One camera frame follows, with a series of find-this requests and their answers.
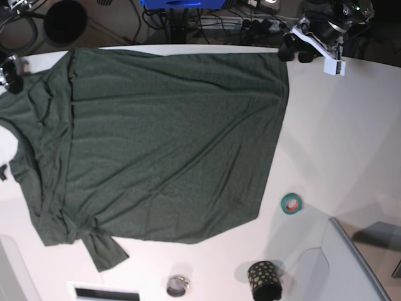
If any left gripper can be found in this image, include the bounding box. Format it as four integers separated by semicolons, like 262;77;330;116
278;12;346;63

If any dark green t-shirt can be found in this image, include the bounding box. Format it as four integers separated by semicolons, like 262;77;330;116
1;48;289;272

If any green tape roll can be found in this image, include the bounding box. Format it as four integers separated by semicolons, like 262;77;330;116
280;193;303;215

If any small black clip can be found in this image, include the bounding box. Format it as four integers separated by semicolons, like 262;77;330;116
0;164;7;181

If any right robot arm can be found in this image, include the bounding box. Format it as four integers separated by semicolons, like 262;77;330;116
1;1;38;94

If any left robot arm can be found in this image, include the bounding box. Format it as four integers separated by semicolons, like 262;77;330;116
278;1;374;63

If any white power strip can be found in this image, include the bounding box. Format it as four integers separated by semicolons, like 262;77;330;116
241;19;289;34

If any round black stand base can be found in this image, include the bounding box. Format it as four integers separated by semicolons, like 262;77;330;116
43;0;88;47

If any blue plastic box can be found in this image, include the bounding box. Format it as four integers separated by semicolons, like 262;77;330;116
139;0;225;9

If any white slotted tray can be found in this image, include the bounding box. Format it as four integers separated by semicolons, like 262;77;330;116
67;281;142;301

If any black gold-dotted cup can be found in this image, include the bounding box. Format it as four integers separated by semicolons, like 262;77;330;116
247;261;283;301

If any silver tape roll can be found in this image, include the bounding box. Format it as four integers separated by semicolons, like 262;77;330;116
166;275;190;297

